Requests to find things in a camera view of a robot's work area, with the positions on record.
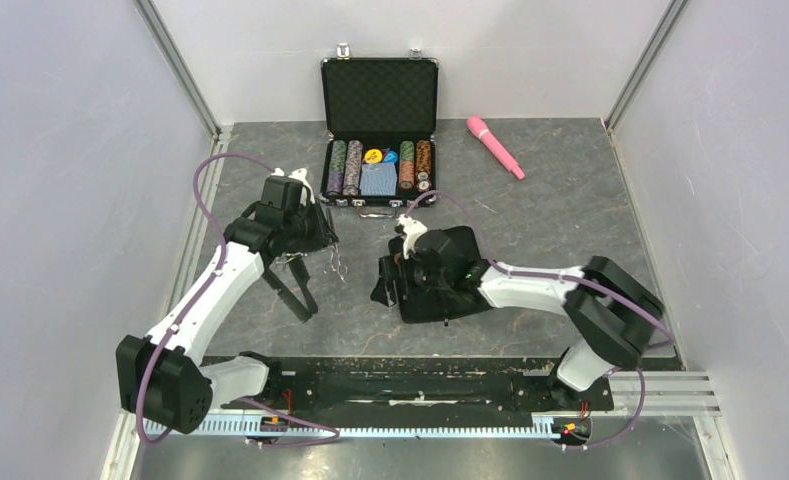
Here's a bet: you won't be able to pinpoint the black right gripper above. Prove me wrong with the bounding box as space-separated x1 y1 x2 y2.
371 249 451 306

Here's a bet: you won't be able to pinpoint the silver scissors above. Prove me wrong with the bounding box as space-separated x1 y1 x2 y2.
324 243 349 283

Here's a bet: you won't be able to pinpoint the black zippered tool pouch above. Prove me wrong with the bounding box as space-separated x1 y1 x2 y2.
388 226 491 324

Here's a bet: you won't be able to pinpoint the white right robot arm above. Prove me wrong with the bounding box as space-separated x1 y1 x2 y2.
370 226 665 408

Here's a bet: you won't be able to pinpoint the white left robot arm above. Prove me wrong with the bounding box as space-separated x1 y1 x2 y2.
115 169 338 434

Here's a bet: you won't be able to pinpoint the black tail comb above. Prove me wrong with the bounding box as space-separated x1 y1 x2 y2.
287 254 319 318

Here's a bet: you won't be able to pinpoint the purple grey chip stack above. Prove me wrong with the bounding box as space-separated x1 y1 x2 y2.
342 140 363 196

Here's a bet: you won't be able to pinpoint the purple green chip stack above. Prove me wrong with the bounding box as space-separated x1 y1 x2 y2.
325 140 347 195

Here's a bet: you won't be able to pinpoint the blue playing card deck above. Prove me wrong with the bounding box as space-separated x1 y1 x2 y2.
359 163 398 196

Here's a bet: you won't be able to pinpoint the yellow dealer button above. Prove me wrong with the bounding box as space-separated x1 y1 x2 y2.
363 149 384 165

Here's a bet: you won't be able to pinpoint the blue dealer button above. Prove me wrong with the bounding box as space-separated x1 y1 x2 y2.
383 150 399 163

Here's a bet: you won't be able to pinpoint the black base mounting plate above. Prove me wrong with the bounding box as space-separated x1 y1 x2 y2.
255 356 614 428

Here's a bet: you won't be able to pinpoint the green orange chip stack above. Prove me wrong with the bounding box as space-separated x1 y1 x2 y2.
398 141 415 190

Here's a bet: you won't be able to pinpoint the black poker chip case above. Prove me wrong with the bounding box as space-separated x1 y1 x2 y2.
320 42 440 211

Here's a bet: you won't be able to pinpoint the brown orange chip stack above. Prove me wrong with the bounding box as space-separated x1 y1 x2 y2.
415 140 432 192

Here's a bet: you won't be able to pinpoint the pink wand massager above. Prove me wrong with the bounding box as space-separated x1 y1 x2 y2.
466 116 525 180

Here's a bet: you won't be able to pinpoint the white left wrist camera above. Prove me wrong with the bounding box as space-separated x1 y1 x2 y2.
270 167 318 205

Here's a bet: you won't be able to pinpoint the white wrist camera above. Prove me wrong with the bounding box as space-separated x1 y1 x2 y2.
270 167 318 205
396 214 428 260

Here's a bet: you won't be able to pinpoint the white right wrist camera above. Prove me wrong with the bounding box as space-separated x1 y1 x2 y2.
396 214 428 260

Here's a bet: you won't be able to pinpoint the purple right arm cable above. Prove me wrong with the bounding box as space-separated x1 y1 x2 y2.
403 190 677 450

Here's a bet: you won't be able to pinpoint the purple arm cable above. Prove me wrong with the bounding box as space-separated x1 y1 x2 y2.
134 151 341 448
403 190 677 450

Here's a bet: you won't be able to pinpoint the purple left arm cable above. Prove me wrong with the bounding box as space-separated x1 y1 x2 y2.
134 151 341 448

